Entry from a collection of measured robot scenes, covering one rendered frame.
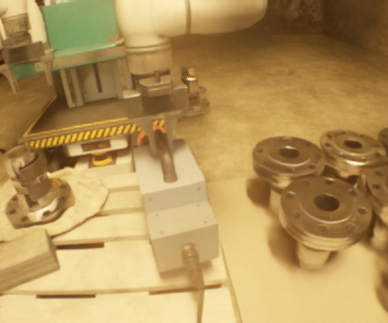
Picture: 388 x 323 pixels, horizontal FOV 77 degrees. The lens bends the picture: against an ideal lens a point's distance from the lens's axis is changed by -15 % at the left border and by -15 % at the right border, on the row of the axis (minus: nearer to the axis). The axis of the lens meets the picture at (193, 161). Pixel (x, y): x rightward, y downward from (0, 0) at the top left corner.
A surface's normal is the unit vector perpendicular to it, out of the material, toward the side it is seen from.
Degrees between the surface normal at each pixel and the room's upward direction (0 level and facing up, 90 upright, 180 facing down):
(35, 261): 90
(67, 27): 90
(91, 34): 90
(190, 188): 90
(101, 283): 0
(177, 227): 0
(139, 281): 0
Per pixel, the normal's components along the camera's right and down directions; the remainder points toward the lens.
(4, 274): 0.51, 0.43
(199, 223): -0.07, -0.84
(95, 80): 0.16, 0.52
